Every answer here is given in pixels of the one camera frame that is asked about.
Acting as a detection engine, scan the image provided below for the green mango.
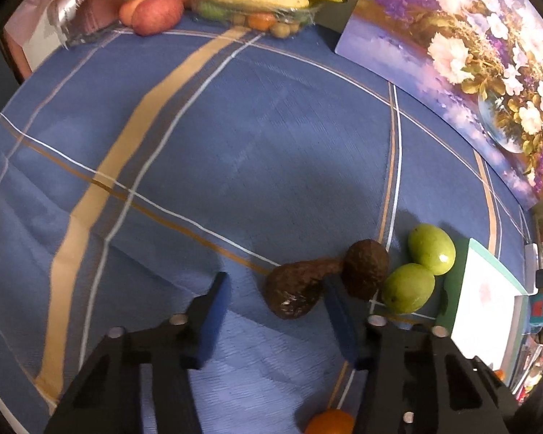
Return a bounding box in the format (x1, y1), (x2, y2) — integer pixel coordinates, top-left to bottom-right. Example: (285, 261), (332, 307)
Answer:
(380, 262), (436, 314)
(407, 224), (457, 276)

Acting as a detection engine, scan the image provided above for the clear plastic fruit tray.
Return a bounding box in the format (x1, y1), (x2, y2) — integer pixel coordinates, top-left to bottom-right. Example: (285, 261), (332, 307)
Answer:
(185, 0), (327, 39)

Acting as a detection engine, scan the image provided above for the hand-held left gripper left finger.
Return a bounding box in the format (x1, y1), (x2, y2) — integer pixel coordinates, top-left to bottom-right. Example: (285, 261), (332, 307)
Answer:
(43, 272), (232, 434)

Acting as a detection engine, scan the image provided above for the pink flower bouquet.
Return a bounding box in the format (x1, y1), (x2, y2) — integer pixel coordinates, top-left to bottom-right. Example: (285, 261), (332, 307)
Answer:
(0, 0), (136, 84)

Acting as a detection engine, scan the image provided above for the long-necked dark brown avocado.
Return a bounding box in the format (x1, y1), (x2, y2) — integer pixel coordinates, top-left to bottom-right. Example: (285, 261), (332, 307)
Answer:
(265, 258), (345, 319)

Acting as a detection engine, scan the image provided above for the pile of colourful accessories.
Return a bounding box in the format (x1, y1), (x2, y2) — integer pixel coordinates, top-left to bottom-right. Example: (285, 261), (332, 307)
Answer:
(511, 325), (543, 403)

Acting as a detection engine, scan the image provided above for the blue plaid tablecloth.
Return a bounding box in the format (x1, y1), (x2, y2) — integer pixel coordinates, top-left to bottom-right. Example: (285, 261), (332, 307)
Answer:
(0, 22), (539, 434)

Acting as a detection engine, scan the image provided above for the white tray with teal rim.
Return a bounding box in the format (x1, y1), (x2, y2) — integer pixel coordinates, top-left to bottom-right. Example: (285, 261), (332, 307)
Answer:
(443, 237), (530, 374)

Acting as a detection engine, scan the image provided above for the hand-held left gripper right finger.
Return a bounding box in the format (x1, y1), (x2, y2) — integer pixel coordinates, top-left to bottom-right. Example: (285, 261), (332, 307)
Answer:
(323, 276), (521, 434)

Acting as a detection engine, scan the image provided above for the flower painting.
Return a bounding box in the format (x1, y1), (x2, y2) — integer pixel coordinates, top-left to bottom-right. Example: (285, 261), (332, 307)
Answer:
(335, 0), (543, 209)

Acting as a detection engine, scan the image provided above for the teal toy box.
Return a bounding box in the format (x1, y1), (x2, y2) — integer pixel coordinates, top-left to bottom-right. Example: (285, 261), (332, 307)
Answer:
(527, 292), (543, 333)

